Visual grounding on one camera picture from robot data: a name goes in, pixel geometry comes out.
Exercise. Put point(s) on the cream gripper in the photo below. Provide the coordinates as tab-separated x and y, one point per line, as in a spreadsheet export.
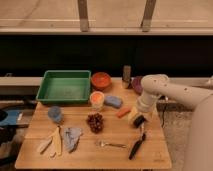
134	113

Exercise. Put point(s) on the black dish brush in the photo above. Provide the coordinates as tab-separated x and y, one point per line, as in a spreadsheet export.
137	143

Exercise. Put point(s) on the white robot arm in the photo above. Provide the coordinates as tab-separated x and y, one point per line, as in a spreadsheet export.
199	148

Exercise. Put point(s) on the green plastic tray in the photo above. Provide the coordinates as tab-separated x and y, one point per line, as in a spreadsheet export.
65	86

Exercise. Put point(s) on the orange carrot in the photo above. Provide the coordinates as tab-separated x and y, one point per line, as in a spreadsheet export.
123	111

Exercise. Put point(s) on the blue sponge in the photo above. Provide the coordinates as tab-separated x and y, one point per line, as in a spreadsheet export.
113	101

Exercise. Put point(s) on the purple bowl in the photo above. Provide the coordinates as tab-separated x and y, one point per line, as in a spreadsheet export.
136	84

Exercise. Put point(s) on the orange filled cup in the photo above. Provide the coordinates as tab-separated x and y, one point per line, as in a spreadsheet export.
97	100

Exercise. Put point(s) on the bunch of red grapes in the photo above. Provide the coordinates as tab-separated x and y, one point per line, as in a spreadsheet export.
95	122

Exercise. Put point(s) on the wooden table top board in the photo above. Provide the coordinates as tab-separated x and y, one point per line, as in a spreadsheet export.
153	153

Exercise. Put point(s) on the orange bowl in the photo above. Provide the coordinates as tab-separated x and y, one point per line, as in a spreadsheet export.
101	80

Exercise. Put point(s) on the silver fork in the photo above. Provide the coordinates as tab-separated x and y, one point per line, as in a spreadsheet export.
102	144

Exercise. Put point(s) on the blue cup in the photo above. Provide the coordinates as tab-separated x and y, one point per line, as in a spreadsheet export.
55	114

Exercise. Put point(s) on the blue object at left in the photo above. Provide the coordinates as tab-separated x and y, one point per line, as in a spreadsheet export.
11	118

